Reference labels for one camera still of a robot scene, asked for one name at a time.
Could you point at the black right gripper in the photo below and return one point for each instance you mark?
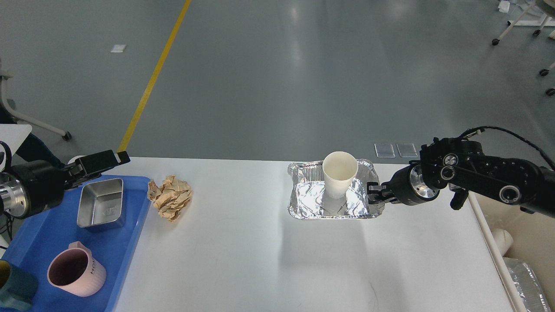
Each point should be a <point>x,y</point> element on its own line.
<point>407,187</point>

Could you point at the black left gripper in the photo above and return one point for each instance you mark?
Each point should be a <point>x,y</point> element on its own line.
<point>34,187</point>

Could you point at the stainless steel rectangular tray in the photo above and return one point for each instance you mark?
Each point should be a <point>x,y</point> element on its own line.
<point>101,205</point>

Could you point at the cream paper cup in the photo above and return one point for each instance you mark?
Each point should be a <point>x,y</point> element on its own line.
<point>339,168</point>

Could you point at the aluminium foil tray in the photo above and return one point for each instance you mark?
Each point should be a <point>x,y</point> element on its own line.
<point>309,200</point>

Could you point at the brown paper ball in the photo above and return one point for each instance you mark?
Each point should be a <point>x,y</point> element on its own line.
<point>171,197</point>

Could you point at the pink plastic mug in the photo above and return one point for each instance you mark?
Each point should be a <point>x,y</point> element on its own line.
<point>74,270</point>

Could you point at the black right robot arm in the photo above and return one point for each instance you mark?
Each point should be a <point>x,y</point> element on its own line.
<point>459,163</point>

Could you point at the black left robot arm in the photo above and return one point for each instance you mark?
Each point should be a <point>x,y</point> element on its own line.
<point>6,159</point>

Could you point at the seated person leg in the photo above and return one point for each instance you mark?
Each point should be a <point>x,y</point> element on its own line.
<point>32,149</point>

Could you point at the white side table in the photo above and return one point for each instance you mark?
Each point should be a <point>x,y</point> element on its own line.
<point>14,134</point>

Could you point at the teal cup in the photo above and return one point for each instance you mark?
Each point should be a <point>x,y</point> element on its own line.
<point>17,288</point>

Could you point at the white plastic bin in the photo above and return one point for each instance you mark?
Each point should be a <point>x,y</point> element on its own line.
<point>533,241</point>

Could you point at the foil tray in bin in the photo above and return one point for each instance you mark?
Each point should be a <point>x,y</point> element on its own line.
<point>527,285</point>

